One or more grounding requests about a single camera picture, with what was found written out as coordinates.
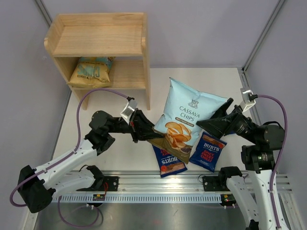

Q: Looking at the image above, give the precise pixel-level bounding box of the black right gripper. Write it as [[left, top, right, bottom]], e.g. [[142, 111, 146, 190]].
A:
[[198, 97, 259, 145]]

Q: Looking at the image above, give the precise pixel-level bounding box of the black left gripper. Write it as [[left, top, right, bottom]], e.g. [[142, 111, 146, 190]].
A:
[[107, 108, 165, 144]]

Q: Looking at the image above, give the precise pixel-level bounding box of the light blue cassava chips bag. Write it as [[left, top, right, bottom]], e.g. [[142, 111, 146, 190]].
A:
[[150, 78, 227, 164]]

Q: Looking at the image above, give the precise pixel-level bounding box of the yellow kettle chips bag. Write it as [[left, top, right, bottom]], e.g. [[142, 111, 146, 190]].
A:
[[68, 57, 115, 89]]

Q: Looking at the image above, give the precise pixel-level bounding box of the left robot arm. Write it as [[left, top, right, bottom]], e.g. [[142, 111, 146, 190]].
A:
[[17, 109, 162, 213]]

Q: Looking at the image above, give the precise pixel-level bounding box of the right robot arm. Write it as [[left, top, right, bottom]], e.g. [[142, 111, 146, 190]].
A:
[[197, 94, 288, 230]]

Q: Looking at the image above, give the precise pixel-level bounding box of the wooden two-tier shelf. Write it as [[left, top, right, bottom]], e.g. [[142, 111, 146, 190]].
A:
[[44, 12, 151, 109]]

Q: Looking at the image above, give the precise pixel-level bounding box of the blue Burts bag middle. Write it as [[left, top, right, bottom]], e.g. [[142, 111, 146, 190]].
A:
[[189, 132, 227, 172]]

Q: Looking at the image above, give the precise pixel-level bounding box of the blue burts bag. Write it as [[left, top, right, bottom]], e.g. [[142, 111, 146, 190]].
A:
[[189, 132, 227, 172], [153, 146, 187, 178]]

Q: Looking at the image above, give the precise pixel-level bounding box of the blue Burts bag left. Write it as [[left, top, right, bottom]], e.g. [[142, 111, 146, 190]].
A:
[[153, 146, 187, 178]]

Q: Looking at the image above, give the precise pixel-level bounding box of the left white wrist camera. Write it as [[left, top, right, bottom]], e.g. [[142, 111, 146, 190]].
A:
[[120, 97, 137, 123]]

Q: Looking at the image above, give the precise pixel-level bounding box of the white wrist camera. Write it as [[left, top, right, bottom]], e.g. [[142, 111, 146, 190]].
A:
[[239, 88, 257, 113], [120, 97, 137, 123]]

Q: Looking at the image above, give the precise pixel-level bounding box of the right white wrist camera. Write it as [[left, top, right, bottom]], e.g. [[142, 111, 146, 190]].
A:
[[239, 88, 257, 113]]

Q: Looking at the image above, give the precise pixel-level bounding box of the aluminium mounting rail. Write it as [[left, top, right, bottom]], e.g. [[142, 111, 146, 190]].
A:
[[50, 170, 293, 195]]

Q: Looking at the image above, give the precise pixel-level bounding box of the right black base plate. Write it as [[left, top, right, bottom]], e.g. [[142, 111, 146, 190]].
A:
[[200, 175, 230, 192]]

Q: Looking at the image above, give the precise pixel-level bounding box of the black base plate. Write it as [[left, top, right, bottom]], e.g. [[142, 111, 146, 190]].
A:
[[96, 176, 119, 192], [200, 175, 230, 192]]

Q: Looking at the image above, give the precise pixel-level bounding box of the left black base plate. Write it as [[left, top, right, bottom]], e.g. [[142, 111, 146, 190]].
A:
[[96, 176, 119, 192]]

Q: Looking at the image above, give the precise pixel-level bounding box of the white slotted cable duct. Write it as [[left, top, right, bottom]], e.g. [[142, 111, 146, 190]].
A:
[[61, 193, 234, 204]]

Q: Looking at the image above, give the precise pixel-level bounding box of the right aluminium frame post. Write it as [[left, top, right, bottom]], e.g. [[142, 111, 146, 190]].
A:
[[242, 0, 287, 74]]

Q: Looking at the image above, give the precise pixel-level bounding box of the aluminium frame post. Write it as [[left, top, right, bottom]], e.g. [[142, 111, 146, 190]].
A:
[[242, 0, 287, 74], [34, 0, 52, 27]]

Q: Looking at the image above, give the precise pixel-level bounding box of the left aluminium frame post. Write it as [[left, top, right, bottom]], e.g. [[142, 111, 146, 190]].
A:
[[34, 0, 52, 27]]

